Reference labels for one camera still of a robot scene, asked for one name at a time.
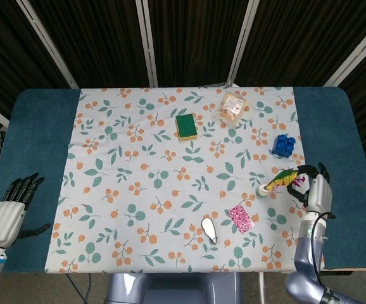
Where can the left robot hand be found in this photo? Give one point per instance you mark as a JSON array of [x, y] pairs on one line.
[[7, 220]]

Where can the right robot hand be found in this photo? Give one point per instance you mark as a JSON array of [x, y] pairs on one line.
[[319, 194]]

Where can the colourful feather shuttlecock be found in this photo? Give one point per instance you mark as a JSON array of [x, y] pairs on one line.
[[281, 181]]

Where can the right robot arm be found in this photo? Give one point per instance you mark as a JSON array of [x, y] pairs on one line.
[[312, 263]]

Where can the blue toy building block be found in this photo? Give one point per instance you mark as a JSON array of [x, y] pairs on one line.
[[283, 145]]

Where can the blue felt table mat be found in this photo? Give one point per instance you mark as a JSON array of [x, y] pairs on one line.
[[37, 152]]

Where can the pink patterned candy packet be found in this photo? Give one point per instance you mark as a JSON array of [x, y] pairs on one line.
[[241, 218]]

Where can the white oval spoon-shaped object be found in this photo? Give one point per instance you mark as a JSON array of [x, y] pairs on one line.
[[209, 230]]

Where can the clear bag of snacks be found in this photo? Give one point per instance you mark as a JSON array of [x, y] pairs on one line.
[[232, 108]]

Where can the floral patterned tablecloth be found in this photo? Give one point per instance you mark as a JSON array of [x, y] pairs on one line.
[[183, 180]]

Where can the green and yellow sponge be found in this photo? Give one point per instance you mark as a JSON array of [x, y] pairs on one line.
[[186, 127]]

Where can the grey robot torso base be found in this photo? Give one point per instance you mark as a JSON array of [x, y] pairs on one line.
[[175, 288]]

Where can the white folding screen frame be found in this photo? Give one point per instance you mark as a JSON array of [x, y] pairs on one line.
[[148, 44]]

